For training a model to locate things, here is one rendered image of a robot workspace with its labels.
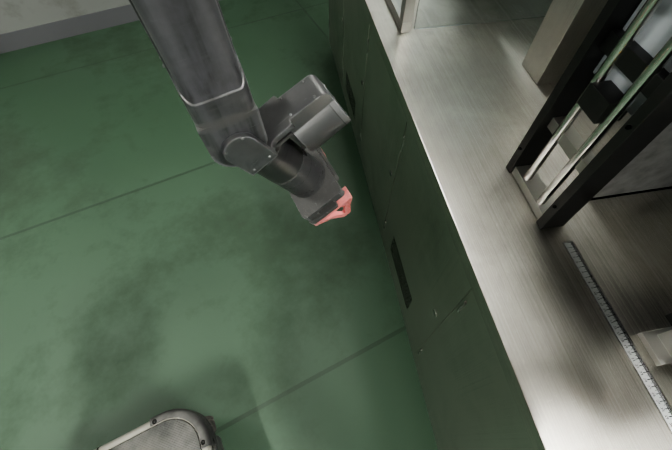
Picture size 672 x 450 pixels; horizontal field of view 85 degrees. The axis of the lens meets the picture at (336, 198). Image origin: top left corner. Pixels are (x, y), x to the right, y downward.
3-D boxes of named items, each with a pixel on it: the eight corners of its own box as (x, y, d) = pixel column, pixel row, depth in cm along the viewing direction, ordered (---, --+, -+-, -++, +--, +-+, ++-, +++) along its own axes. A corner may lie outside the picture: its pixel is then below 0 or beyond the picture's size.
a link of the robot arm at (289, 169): (228, 141, 42) (244, 175, 40) (272, 102, 41) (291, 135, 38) (264, 163, 48) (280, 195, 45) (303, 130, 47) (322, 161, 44)
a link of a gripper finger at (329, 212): (349, 177, 59) (321, 154, 51) (371, 211, 55) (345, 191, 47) (316, 203, 60) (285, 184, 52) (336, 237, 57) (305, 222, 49)
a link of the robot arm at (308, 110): (192, 99, 38) (215, 155, 34) (274, 22, 36) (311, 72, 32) (262, 147, 48) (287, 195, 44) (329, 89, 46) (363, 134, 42)
